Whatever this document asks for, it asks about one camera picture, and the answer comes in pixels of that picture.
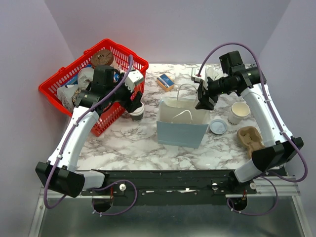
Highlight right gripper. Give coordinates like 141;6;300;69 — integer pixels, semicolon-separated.
195;75;236;111

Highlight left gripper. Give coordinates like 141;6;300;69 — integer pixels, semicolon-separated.
106;73;143;113

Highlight white coffee cup lid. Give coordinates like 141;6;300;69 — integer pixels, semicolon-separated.
129;102;145;117

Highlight white paper bag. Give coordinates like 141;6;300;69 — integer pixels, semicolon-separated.
156;89;210;149

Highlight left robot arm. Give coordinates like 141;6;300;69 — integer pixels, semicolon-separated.
36;66;144;198

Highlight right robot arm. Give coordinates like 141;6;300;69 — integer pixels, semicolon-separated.
191;51;304;194

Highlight small blue orange box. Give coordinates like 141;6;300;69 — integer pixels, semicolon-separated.
156;74;174;92

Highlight red plastic shopping basket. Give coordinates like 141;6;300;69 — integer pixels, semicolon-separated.
38;38;149;137

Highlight brown round lid container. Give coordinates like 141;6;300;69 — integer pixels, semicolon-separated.
90;49;114;68

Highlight brown cardboard cup carrier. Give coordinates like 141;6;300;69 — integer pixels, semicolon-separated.
237;126;265;159

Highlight grey crumpled paper bag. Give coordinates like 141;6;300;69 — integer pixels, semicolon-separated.
77;67;94;90

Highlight white printed plastic bag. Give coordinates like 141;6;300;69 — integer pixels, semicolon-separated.
57;84;81;113

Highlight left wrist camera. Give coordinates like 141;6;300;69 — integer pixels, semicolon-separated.
124;70;144;92

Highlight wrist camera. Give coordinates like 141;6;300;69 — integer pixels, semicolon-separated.
191;68;207;83
124;70;144;92

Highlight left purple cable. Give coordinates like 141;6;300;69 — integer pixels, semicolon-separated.
43;54;138;217

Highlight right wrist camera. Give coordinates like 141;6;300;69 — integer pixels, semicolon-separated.
191;68;207;83

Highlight black mounting rail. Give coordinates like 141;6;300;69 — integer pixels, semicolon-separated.
81;169;288;206

